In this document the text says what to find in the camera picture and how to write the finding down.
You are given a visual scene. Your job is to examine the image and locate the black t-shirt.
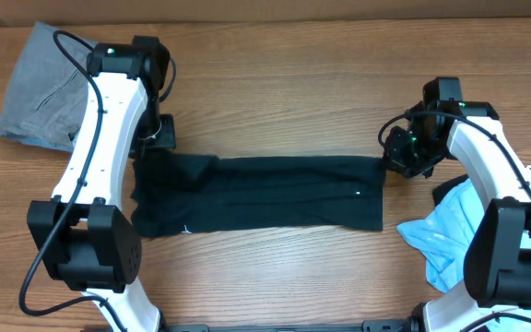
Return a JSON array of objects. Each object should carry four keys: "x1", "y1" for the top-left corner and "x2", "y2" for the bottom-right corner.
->
[{"x1": 131, "y1": 151, "x2": 385, "y2": 238}]

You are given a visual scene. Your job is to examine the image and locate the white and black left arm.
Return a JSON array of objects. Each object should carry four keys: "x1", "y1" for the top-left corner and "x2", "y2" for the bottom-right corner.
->
[{"x1": 27, "y1": 36, "x2": 170, "y2": 331}]

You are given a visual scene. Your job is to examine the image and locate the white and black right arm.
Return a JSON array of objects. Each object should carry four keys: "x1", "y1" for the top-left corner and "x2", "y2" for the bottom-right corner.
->
[{"x1": 378, "y1": 101, "x2": 531, "y2": 331}]

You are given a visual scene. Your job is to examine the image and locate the light blue t-shirt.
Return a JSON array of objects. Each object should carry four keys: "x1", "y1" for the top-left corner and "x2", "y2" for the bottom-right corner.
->
[{"x1": 397, "y1": 179, "x2": 531, "y2": 332}]

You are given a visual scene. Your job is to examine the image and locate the folded grey shorts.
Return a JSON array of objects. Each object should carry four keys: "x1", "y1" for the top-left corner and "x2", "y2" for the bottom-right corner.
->
[{"x1": 0, "y1": 22, "x2": 89, "y2": 152}]

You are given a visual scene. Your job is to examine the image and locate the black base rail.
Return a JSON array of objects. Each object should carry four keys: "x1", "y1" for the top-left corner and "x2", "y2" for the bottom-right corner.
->
[{"x1": 159, "y1": 318, "x2": 424, "y2": 332}]

